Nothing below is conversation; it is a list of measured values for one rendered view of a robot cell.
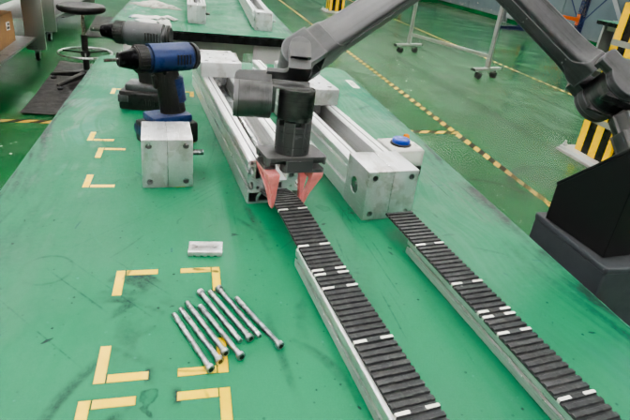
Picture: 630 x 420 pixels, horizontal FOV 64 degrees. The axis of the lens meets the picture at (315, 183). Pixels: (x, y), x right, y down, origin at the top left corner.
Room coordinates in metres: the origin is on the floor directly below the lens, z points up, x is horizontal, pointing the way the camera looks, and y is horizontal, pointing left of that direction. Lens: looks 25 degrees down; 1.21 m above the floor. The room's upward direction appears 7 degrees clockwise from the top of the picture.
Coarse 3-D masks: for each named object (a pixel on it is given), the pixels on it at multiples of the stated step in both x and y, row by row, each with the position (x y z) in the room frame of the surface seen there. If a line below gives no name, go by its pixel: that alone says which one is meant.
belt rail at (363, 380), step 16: (304, 272) 0.60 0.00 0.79; (320, 288) 0.54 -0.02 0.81; (320, 304) 0.53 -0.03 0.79; (336, 320) 0.48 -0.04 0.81; (336, 336) 0.47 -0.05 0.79; (352, 352) 0.43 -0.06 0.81; (352, 368) 0.42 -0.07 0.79; (368, 384) 0.39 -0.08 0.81; (368, 400) 0.38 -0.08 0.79; (384, 416) 0.35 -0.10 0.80
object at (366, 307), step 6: (342, 306) 0.50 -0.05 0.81; (348, 306) 0.50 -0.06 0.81; (354, 306) 0.50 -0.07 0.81; (360, 306) 0.51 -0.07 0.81; (366, 306) 0.51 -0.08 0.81; (336, 312) 0.49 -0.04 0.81; (342, 312) 0.49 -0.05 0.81; (348, 312) 0.49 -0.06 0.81; (354, 312) 0.49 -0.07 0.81; (360, 312) 0.49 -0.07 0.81; (366, 312) 0.50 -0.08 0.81
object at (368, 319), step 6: (372, 312) 0.50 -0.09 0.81; (342, 318) 0.48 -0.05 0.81; (348, 318) 0.48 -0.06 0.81; (354, 318) 0.48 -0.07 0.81; (360, 318) 0.48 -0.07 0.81; (366, 318) 0.49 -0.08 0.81; (372, 318) 0.49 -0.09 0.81; (378, 318) 0.49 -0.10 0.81; (342, 324) 0.47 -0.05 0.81; (348, 324) 0.47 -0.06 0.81; (354, 324) 0.47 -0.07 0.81; (360, 324) 0.47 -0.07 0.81; (366, 324) 0.47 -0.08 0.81
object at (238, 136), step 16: (192, 80) 1.53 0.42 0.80; (208, 80) 1.30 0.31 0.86; (208, 96) 1.24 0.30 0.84; (224, 96) 1.27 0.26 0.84; (208, 112) 1.22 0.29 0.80; (224, 112) 1.05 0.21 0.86; (224, 128) 1.02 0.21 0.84; (240, 128) 0.96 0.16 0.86; (256, 128) 1.05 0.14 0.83; (272, 128) 0.98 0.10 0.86; (224, 144) 1.01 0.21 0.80; (240, 144) 0.87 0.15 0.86; (256, 144) 0.95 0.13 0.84; (240, 160) 0.86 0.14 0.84; (256, 160) 0.81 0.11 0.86; (240, 176) 0.85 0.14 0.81; (256, 176) 0.81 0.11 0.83; (288, 176) 0.83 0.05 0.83; (256, 192) 0.82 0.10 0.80
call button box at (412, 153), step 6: (390, 138) 1.08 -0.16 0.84; (384, 144) 1.04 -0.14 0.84; (390, 144) 1.04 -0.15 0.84; (396, 144) 1.03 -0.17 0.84; (414, 144) 1.05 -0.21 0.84; (390, 150) 1.01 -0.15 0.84; (396, 150) 1.01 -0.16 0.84; (402, 150) 1.01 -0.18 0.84; (408, 150) 1.02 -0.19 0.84; (414, 150) 1.02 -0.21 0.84; (420, 150) 1.03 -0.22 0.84; (402, 156) 1.01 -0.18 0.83; (408, 156) 1.01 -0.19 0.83; (414, 156) 1.02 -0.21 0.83; (420, 156) 1.03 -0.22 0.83; (414, 162) 1.02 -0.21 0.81; (420, 162) 1.03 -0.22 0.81; (420, 168) 1.03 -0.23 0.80
